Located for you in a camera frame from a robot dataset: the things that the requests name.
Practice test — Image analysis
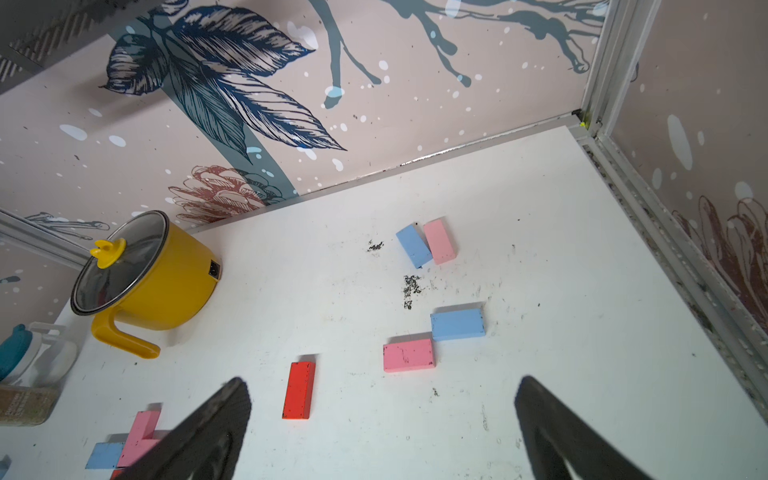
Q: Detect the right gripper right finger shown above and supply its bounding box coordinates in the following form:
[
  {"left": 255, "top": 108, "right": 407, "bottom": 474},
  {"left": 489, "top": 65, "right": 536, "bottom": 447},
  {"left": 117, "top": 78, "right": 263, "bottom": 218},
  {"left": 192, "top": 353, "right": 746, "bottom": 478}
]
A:
[{"left": 514, "top": 375, "right": 648, "bottom": 479}]

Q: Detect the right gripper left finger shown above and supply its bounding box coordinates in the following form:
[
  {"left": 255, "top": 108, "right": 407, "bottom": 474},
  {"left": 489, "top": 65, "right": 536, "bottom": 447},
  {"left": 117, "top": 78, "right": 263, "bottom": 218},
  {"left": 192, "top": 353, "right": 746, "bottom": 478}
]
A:
[{"left": 118, "top": 377, "right": 251, "bottom": 480}]

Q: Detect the blue block cluster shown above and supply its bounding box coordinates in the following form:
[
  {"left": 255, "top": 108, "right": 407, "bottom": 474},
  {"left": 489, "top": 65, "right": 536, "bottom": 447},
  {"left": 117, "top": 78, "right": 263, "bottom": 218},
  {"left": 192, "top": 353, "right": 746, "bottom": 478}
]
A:
[{"left": 430, "top": 308, "right": 485, "bottom": 341}]

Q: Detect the pink block cluster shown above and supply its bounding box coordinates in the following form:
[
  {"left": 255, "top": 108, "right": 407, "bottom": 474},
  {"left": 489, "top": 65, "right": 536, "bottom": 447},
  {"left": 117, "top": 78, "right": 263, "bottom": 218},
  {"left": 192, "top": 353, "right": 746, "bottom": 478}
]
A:
[{"left": 383, "top": 338, "right": 436, "bottom": 373}]

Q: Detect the brown spice jar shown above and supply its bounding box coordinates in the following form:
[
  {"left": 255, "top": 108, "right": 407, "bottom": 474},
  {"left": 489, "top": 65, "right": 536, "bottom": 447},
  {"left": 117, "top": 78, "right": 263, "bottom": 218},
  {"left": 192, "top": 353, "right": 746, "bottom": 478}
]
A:
[{"left": 0, "top": 385, "right": 59, "bottom": 426}]

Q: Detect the teal lid jar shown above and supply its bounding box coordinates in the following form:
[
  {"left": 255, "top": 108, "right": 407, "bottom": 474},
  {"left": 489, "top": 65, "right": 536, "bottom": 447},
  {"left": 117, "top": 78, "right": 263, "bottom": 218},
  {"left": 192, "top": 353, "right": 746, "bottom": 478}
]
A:
[{"left": 1, "top": 322, "right": 79, "bottom": 388}]

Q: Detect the glass lid yellow knob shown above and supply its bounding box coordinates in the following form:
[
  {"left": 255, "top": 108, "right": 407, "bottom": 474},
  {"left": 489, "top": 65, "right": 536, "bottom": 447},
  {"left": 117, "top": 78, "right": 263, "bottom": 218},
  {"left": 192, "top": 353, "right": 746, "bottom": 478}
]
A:
[{"left": 70, "top": 210, "right": 170, "bottom": 316}]

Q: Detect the yellow pot with handle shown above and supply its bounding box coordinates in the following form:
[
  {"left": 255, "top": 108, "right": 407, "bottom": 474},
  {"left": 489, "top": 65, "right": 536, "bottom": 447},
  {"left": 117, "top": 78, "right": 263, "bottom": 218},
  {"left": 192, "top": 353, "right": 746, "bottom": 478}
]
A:
[{"left": 88, "top": 219, "right": 222, "bottom": 359}]

